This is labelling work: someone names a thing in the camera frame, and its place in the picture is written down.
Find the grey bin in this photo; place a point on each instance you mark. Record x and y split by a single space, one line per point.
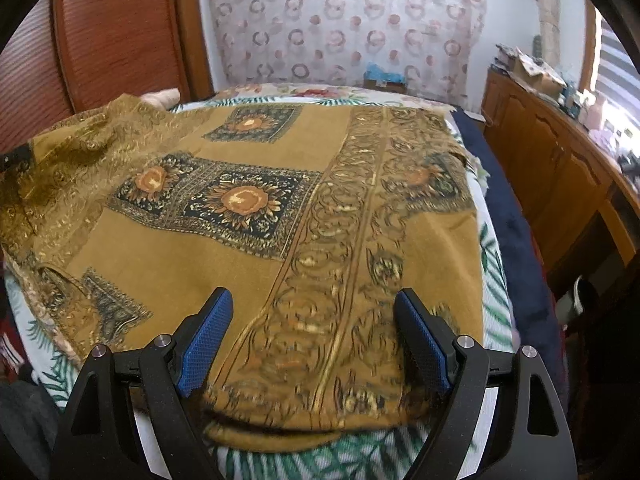
575 302

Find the long wooden cabinet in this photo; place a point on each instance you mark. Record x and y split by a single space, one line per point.
540 150

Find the circle print hanging cloth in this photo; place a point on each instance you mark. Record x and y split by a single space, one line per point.
350 20

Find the dark red cloth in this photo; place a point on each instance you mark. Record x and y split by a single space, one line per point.
9 355

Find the mustard patterned garment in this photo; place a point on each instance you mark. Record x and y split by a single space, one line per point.
300 170

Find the pink cloth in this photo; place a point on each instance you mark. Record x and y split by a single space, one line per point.
162 99

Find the cardboard box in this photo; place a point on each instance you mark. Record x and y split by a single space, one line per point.
542 77

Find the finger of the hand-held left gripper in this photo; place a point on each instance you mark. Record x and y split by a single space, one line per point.
15 156

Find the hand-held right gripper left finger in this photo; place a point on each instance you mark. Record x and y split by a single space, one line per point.
205 350

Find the navy blue blanket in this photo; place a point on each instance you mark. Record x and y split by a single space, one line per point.
505 210

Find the white leaf print sheet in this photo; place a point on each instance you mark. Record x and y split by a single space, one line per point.
350 455

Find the wooden headboard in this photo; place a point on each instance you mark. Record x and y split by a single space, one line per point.
115 35

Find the beige curtain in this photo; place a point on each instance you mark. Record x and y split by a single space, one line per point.
545 5

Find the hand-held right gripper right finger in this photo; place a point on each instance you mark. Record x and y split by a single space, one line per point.
425 345

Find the floral blanket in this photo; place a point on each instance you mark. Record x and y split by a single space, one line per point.
310 92

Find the striped window blind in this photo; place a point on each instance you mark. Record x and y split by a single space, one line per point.
617 60

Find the grey cloth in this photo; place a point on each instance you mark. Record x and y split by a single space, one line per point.
25 425

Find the blue box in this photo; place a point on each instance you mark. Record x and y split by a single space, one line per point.
385 77

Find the clutter of small containers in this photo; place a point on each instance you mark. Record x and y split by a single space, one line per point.
600 120

